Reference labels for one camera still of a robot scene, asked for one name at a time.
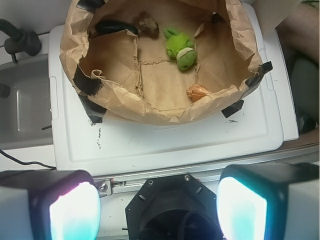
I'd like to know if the black cable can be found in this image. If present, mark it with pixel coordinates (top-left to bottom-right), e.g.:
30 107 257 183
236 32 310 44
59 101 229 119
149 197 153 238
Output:
0 149 57 170

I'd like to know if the grey plastic tub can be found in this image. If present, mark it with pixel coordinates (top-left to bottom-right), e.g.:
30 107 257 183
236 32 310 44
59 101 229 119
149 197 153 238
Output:
0 54 53 150

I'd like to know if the white plastic bin lid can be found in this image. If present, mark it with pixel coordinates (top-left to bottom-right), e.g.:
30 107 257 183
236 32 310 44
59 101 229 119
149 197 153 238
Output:
47 2 286 177

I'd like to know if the brown paper bag tray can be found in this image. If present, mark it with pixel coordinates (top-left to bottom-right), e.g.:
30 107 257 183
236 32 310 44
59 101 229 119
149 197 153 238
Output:
59 0 273 126

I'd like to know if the black clamp stand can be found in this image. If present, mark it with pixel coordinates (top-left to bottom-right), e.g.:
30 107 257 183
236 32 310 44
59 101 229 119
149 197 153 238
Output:
0 19 42 64

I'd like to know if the brown rock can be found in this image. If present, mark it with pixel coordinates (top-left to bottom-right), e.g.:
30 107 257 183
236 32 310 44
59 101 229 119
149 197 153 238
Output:
138 18 159 36

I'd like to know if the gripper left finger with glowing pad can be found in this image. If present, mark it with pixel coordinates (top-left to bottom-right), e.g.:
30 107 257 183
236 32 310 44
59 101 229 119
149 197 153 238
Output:
0 170 101 240

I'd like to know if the aluminium rail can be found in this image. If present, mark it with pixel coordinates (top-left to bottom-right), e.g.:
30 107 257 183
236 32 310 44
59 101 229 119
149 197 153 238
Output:
93 143 320 197

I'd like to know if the orange seashell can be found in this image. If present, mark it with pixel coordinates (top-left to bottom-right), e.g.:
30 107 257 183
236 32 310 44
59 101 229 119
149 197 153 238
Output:
186 83 212 102

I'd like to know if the black eggplant toy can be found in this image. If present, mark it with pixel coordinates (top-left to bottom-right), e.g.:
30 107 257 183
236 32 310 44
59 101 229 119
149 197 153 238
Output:
95 19 139 35

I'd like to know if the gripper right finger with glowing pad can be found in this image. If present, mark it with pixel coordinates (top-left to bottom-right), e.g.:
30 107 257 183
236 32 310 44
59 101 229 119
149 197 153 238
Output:
216 163 320 240

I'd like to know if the green plush frog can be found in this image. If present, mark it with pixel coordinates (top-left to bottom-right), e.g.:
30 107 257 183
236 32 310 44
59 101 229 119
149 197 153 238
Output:
163 27 198 71

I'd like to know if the black octagonal mount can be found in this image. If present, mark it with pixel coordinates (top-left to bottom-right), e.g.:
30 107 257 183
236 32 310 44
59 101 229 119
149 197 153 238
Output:
125 174 223 240

